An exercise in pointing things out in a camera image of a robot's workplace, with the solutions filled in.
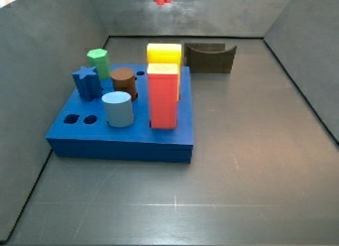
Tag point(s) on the black curved arch block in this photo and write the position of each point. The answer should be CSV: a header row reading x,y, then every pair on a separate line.
x,y
209,58

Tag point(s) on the yellow rectangular block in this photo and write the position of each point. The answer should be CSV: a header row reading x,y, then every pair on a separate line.
x,y
166,58

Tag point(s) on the light blue cylinder block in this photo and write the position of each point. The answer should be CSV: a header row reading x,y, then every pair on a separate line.
x,y
118,108

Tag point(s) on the red rectangular block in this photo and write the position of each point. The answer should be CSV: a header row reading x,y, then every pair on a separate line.
x,y
163,112

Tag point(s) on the blue foam peg board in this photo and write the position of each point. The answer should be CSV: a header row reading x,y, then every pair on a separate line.
x,y
82,135

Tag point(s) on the green hexagonal prism block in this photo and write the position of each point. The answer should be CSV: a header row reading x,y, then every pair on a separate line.
x,y
98,59

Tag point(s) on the blue star block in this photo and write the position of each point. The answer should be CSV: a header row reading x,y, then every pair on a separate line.
x,y
87,82

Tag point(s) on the brown cylinder block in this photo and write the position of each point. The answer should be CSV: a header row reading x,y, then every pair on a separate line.
x,y
123,81

